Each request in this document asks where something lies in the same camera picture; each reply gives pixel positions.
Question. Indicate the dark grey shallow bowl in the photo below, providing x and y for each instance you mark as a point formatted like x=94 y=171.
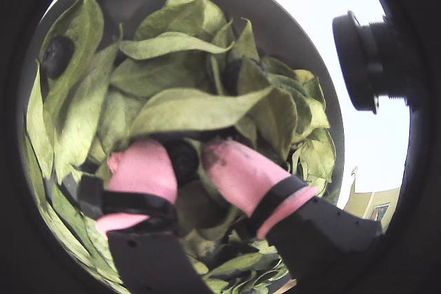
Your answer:
x=275 y=32

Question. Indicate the black camera lens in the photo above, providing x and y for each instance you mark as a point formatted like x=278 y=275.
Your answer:
x=361 y=63

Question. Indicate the dark blueberry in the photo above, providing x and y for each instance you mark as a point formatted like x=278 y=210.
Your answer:
x=55 y=54
x=231 y=70
x=184 y=159

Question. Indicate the pile of green leaves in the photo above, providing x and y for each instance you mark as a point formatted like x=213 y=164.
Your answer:
x=193 y=108

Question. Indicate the pink-tipped black gripper finger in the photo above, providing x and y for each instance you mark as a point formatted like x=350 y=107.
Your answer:
x=144 y=173
x=241 y=177

